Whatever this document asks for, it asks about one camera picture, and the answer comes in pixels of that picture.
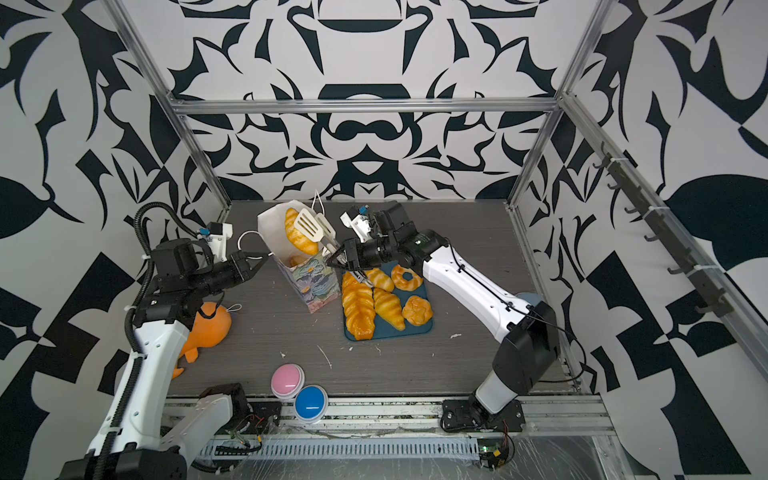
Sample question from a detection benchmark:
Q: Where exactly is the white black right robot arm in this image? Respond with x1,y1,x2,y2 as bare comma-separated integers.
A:
329,203,573,433

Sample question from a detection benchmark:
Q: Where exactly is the pink round button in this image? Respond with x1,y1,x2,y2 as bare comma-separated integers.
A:
270,363,306,401

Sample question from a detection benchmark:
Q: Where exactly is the small striped croissant middle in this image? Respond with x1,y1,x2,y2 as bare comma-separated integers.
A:
365,268,395,292

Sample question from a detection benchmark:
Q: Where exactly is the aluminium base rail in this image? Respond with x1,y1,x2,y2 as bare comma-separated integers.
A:
245,395,614,438

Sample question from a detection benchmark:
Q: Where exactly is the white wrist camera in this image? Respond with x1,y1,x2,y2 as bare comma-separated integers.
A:
340,205,373,243
199,222,233,262

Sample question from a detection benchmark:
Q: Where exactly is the long braided bread loaf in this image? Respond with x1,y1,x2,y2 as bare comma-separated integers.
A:
341,272,376,341

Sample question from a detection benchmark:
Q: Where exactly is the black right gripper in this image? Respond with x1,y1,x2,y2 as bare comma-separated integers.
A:
328,238,402,272

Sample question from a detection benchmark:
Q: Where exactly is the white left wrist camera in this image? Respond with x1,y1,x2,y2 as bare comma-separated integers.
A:
199,222,233,262

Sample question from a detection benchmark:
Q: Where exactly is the light blue oval pad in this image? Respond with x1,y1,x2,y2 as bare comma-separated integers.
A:
516,292,543,307

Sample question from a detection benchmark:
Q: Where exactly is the black hook rack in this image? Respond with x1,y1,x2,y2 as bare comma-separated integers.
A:
595,144,738,318

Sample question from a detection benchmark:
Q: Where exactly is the white slotted cable duct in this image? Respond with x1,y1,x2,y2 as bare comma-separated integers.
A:
200,437,481,461

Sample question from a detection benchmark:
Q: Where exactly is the orange triangular pastry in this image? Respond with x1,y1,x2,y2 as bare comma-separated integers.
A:
288,255,309,268

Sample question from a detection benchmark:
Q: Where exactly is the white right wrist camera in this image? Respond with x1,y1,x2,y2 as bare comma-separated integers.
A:
340,205,373,243

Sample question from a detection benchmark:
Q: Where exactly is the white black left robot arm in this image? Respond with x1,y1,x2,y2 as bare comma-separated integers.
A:
59,202,268,479

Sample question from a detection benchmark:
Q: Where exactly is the blue round button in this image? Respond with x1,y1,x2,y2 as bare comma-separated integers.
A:
294,385,329,424

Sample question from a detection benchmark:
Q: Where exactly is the large striped croissant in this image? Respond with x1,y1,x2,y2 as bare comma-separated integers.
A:
373,287,406,331

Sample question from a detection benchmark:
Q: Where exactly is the floral white paper bag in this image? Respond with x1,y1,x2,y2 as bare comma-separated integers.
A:
237,200,340,313

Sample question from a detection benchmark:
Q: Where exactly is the ring-shaped bread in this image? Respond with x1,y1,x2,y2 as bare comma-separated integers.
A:
390,264,423,292

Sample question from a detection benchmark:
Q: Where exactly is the orange plush toy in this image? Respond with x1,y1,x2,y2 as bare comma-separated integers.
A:
177,302,232,363

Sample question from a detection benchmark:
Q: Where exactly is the green circuit board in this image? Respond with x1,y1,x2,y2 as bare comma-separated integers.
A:
478,442,510,470

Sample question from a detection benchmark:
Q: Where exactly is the knotted round bun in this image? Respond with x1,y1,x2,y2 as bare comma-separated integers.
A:
402,296,434,327

